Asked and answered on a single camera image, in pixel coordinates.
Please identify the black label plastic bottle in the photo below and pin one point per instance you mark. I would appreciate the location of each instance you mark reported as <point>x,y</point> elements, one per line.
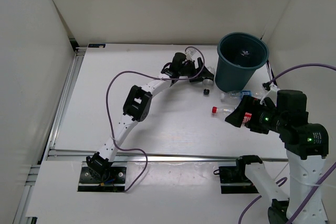
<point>206,88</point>

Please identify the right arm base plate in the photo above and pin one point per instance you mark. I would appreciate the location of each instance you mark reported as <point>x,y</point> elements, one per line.
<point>233,179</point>

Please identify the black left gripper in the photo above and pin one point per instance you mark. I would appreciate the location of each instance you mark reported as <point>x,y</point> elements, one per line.
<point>196,71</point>

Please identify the blue label plastic bottle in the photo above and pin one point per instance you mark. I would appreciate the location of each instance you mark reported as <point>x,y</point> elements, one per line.
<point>244,54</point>

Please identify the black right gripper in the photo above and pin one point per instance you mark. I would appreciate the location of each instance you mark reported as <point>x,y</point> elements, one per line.
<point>235,118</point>

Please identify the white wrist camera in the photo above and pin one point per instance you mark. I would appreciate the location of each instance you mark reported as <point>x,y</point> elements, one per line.
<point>271,92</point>
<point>190,52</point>

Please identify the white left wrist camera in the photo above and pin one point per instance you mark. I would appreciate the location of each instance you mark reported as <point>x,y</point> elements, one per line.
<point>190,52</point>

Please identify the blue sticker on table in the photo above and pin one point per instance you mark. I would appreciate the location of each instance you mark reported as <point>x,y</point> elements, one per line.
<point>96,46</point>

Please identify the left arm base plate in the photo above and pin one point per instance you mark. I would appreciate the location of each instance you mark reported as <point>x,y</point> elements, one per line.
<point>112,181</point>

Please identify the clear bottle light blue label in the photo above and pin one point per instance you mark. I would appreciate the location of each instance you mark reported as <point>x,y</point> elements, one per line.
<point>236,97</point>

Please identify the dark teal plastic bin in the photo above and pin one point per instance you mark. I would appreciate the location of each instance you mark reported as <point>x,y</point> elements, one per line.
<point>232,74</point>

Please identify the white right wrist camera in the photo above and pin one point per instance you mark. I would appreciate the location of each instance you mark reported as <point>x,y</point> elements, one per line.
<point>271,92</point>

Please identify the red label plastic bottle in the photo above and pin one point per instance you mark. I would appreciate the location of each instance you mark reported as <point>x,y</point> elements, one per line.
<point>224,111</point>

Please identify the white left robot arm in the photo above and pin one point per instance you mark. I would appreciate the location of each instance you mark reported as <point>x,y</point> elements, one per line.
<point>135,110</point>

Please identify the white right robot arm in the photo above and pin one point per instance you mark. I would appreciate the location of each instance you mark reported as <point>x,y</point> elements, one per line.
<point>306,145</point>

